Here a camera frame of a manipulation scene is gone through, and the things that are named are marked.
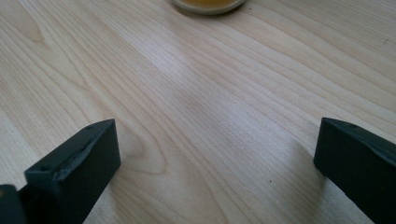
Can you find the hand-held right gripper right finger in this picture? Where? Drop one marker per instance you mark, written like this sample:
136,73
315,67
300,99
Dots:
358,165

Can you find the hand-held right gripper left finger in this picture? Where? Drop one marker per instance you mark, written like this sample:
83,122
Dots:
77,169

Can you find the round cream bowl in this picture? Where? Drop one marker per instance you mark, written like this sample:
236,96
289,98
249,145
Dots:
208,4

